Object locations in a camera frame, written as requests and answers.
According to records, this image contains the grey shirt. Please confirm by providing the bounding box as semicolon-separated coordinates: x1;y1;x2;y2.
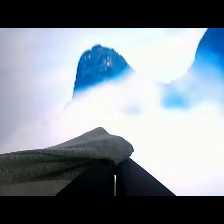
0;126;135;197

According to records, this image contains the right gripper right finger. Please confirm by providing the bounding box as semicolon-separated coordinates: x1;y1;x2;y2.
115;157;176;197

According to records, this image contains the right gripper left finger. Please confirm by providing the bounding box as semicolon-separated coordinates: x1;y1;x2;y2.
55;159;115;197

